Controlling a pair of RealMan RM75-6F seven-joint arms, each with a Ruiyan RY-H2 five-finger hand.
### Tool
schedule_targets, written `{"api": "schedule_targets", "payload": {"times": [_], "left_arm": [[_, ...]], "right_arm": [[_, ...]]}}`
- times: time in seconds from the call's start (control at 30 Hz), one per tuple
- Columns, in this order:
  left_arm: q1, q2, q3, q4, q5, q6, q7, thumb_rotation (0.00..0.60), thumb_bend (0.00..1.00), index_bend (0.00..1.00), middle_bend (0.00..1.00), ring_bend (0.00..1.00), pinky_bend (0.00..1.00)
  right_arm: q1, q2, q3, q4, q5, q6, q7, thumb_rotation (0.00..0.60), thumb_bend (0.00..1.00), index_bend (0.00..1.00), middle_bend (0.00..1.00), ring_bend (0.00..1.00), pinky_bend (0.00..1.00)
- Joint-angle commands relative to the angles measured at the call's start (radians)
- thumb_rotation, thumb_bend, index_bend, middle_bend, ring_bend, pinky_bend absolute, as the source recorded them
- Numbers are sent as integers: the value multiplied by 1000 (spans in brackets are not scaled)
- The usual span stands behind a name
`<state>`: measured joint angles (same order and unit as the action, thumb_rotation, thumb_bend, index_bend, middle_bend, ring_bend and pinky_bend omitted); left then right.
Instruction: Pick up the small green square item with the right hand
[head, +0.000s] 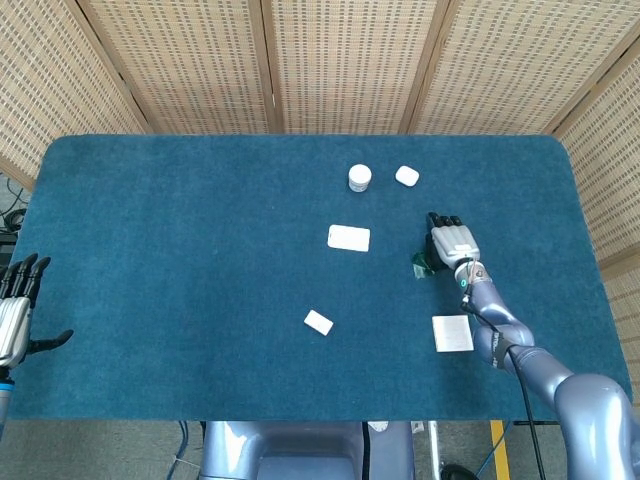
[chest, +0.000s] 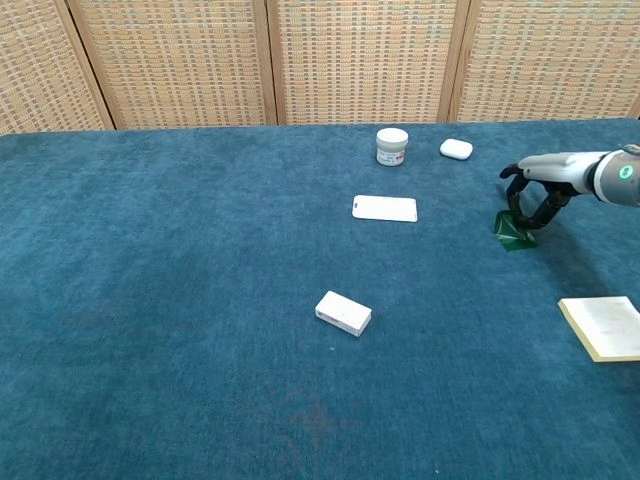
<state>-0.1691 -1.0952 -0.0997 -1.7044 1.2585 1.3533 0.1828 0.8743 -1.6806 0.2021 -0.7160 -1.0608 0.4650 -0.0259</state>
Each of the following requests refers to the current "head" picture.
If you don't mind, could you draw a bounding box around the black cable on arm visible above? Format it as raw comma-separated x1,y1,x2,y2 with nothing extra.
460,259,545,480

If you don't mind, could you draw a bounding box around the white rounded earbud case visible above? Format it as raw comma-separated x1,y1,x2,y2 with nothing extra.
394,165,421,189

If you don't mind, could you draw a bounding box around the blue carpet table cover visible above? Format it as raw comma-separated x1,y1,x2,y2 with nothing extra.
6,133,633,424

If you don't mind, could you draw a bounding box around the robot torso base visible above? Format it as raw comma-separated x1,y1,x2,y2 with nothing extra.
198,420,416,480

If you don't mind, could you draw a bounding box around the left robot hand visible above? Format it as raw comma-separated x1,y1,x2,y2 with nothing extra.
0,252,75,370

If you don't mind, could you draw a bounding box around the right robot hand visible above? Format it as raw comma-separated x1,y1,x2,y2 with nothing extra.
423,211,483,275

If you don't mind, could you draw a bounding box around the small white rectangular block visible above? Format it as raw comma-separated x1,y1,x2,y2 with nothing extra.
303,309,335,337

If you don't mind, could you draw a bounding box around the black equipment with cables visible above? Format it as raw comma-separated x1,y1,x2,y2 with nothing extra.
0,172,31,271

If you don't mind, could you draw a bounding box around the white rectangular card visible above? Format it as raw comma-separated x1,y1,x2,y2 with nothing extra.
326,224,372,253

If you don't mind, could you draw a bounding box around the blue floor cable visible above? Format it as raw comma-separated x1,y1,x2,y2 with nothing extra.
167,420,191,480

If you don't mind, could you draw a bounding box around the yellow floor tape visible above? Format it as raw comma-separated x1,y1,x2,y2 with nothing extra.
489,420,512,480

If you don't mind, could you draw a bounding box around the white square pad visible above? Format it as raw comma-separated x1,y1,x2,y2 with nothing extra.
431,314,475,354

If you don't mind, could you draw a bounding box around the white round jar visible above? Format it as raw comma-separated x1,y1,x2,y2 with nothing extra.
347,164,373,194

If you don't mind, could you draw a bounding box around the woven bamboo folding screen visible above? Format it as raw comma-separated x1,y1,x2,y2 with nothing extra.
0,0,640,361

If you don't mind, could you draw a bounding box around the green foil packet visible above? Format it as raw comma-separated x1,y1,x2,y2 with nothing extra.
411,251,437,281

